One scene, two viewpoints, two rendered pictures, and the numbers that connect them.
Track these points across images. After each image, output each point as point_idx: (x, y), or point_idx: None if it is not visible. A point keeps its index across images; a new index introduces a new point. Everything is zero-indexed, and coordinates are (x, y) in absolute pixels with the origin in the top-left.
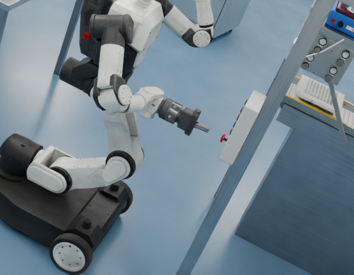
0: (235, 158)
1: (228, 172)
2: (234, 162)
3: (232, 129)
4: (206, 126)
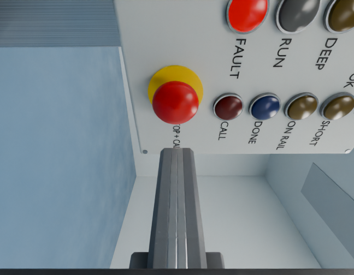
0: (110, 46)
1: (42, 47)
2: (91, 46)
3: (241, 112)
4: (195, 171)
